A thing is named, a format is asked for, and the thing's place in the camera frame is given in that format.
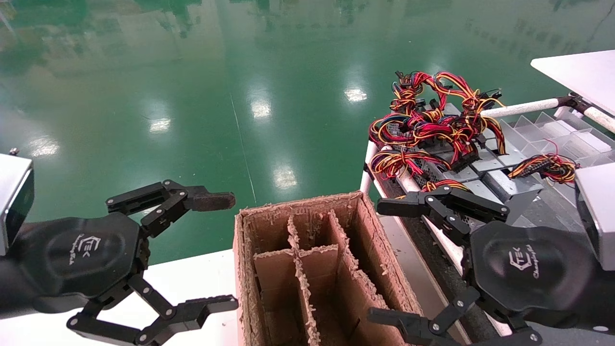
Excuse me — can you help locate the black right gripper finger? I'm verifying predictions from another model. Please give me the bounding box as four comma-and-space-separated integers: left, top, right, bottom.
367, 287, 543, 346
376, 186, 510, 247

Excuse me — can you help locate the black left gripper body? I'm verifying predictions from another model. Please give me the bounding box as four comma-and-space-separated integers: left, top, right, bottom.
0, 214, 149, 319

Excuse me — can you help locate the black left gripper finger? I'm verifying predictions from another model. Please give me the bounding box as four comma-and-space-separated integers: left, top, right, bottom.
106, 180, 237, 239
66, 275, 240, 346

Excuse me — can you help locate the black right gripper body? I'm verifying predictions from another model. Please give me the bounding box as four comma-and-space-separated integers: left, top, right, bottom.
462, 221, 615, 332

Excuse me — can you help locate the power supply with coloured wires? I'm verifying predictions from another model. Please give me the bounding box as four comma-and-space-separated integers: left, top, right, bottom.
508, 139, 577, 185

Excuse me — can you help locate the brown cardboard box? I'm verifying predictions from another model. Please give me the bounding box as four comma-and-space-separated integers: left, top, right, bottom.
233, 191, 426, 346

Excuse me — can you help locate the corrugated cardboard divider insert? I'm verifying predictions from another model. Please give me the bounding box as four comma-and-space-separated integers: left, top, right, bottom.
253, 209, 414, 346

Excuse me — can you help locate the clear acrylic divider tray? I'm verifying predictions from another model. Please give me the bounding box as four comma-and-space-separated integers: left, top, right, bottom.
500, 111, 615, 231

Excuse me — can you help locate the black pipe joint connector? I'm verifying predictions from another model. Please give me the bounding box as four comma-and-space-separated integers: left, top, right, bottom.
556, 94, 594, 115

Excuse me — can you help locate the white table corner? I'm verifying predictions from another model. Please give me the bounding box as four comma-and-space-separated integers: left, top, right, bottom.
531, 50, 615, 117

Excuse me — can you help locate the red yellow wire bundle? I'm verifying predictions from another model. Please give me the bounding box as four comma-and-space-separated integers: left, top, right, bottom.
390, 71, 506, 116
369, 108, 507, 157
392, 178, 474, 200
370, 148, 452, 181

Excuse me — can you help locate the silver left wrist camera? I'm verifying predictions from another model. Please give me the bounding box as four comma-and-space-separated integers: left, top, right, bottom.
0, 149, 35, 257

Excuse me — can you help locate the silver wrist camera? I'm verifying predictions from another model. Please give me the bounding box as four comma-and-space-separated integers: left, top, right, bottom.
0, 149, 35, 257
574, 163, 615, 272

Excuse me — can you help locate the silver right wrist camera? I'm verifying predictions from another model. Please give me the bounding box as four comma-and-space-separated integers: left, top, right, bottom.
574, 163, 615, 272

